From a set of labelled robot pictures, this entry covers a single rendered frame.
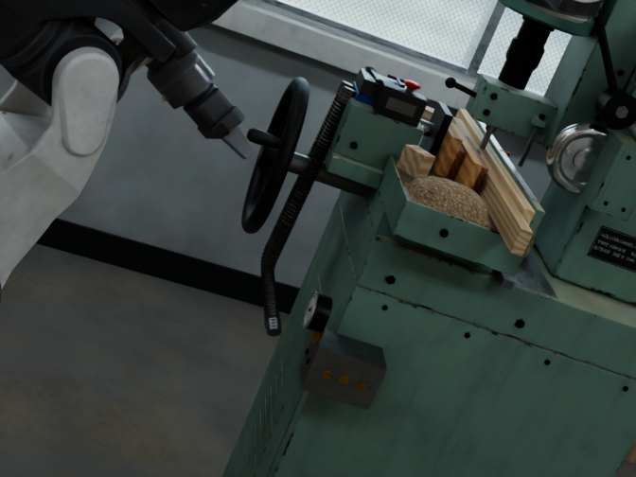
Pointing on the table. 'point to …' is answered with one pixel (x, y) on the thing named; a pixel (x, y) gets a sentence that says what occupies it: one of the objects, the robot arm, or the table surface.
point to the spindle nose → (524, 53)
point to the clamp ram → (435, 129)
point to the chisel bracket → (509, 108)
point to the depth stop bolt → (532, 136)
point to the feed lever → (615, 103)
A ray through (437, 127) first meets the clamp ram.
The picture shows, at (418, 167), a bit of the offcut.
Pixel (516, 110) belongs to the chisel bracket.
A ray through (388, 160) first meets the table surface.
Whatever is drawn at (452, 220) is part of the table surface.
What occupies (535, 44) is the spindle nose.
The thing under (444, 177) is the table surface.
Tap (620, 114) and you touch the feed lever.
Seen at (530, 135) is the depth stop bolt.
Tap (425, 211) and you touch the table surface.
